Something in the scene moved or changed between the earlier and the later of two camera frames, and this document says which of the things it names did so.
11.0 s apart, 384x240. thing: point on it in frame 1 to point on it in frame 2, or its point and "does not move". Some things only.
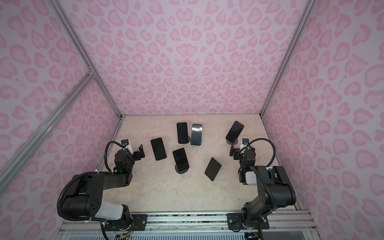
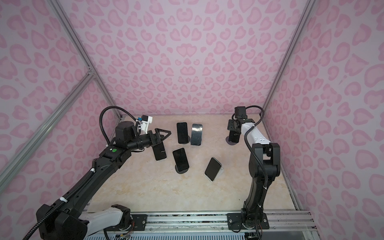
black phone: [181, 159] does not move
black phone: [158, 148] does not move
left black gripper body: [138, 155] to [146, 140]
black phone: [234, 131] does not move
